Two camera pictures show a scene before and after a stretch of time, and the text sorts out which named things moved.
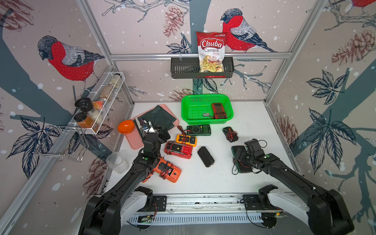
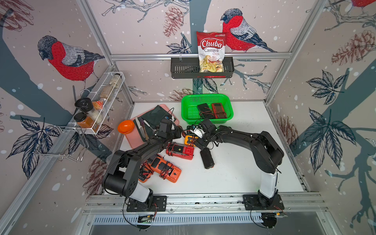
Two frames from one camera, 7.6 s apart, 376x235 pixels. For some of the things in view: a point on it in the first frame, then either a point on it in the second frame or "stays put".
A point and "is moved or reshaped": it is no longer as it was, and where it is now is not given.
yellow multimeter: x=187 y=140 is moved or reshaped
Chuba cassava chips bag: x=211 y=47 stays put
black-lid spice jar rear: x=84 y=104 stays put
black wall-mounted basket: x=189 y=68 stays put
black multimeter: x=205 y=156 stays put
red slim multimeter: x=218 y=112 stays put
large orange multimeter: x=167 y=170 stays put
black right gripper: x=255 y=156 to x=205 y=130
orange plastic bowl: x=126 y=127 stays put
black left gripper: x=163 y=139 to x=178 y=134
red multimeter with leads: x=178 y=149 stays put
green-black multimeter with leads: x=240 y=163 to x=204 y=111
